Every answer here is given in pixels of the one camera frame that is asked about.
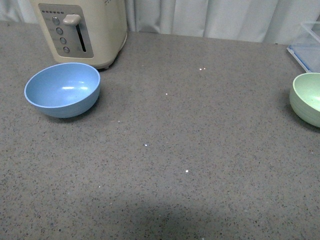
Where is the green bowl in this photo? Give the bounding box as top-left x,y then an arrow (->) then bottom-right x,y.
289,72 -> 320,128

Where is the cream two-slot toaster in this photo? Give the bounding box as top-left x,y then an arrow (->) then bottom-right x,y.
30,0 -> 128,69

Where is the blue bowl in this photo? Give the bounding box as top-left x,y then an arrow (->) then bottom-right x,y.
24,62 -> 101,118

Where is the clear plastic food container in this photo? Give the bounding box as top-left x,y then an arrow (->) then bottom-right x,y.
291,21 -> 320,73

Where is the blue-rimmed container lid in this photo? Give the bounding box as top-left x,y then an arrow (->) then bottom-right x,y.
286,45 -> 312,73

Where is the white curtain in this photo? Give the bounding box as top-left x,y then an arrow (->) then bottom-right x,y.
0,0 -> 320,46

